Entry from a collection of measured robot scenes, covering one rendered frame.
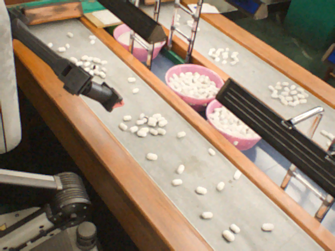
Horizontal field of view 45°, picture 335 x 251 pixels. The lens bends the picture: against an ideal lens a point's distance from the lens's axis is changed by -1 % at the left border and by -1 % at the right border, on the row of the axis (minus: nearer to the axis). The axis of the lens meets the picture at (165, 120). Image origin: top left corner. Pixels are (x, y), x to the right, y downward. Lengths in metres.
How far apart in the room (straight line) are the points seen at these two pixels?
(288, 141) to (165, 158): 0.50
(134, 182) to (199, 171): 0.25
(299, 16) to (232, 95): 3.21
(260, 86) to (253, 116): 0.80
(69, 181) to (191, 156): 0.46
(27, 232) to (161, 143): 0.56
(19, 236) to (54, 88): 0.65
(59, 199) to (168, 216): 0.33
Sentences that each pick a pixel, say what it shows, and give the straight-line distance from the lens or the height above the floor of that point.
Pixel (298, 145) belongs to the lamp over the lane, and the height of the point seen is 1.09.
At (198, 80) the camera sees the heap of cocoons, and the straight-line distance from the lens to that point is 1.89.
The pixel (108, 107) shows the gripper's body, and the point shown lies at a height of 0.90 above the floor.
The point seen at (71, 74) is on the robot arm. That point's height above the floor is 1.05.
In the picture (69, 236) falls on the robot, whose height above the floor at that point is 0.48.
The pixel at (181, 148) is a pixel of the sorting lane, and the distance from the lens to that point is 1.51.
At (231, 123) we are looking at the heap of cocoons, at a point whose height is 0.74.
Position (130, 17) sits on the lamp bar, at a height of 1.08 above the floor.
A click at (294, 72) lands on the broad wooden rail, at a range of 2.13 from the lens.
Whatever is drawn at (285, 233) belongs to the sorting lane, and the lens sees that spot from 1.38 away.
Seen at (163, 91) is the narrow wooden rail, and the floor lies 0.76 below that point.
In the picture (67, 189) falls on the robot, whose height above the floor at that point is 0.79.
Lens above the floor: 1.76
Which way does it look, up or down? 39 degrees down
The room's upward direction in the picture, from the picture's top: 11 degrees clockwise
